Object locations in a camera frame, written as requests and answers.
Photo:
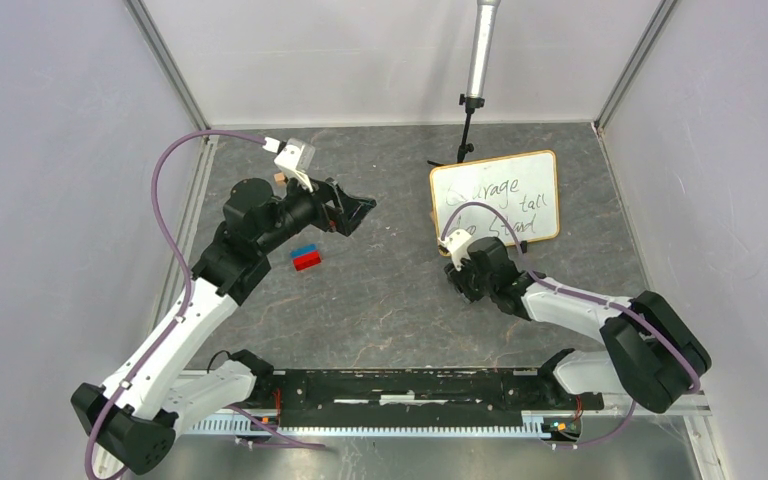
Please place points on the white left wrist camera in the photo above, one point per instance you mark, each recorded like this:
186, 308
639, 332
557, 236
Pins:
293, 161

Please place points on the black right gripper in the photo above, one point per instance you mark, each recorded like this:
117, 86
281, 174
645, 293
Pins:
458, 278

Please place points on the yellow framed whiteboard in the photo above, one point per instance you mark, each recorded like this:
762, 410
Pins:
481, 196

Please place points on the red and blue block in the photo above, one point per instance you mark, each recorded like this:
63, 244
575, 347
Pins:
305, 257

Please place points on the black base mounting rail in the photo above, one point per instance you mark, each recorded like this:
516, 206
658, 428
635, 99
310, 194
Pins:
412, 397

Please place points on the silver camera pole stand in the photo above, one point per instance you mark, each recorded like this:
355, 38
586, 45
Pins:
473, 98

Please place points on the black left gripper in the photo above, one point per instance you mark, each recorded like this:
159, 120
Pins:
336, 218

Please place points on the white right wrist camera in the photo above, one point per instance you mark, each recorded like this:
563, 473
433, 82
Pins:
455, 244

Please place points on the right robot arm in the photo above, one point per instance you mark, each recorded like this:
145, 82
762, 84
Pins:
648, 352

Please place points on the slotted cable duct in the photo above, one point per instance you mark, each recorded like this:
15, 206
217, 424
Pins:
529, 426

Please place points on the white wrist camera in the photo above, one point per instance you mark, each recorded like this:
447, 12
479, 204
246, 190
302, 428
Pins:
293, 161
455, 244

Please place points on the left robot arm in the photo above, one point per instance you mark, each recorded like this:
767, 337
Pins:
138, 412

